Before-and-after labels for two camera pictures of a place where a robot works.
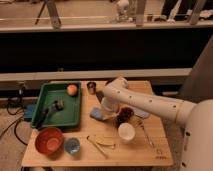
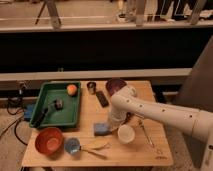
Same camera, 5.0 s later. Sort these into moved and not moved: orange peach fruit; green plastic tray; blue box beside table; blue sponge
Moved: blue sponge
Not moved: orange peach fruit; green plastic tray; blue box beside table
